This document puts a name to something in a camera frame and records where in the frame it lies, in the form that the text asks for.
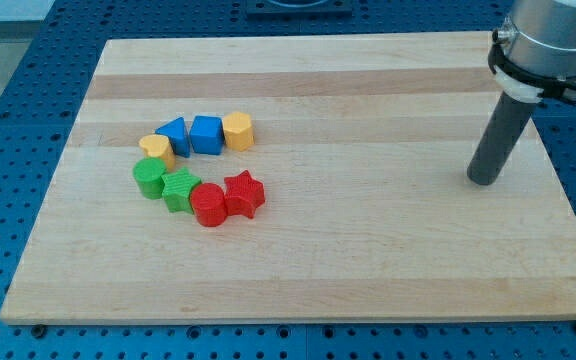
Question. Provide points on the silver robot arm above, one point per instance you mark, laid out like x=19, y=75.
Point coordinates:
x=539, y=36

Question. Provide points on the light wooden board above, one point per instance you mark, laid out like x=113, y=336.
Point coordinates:
x=362, y=144

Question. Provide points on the red star block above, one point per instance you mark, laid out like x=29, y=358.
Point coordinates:
x=244, y=194

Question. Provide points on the yellow hexagon block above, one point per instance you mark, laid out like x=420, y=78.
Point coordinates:
x=238, y=131

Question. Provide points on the blue cube block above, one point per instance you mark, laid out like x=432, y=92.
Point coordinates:
x=206, y=135

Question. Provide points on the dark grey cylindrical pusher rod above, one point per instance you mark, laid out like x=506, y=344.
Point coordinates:
x=505, y=126

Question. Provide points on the green cylinder block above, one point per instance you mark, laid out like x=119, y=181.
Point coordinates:
x=148, y=175

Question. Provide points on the red cylinder block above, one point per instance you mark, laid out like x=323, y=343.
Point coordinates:
x=208, y=203

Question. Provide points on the yellow heart block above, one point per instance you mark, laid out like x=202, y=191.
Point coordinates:
x=158, y=146

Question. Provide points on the blue triangle block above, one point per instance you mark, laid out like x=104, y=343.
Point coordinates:
x=177, y=134

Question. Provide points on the green star block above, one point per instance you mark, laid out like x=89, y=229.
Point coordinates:
x=178, y=187

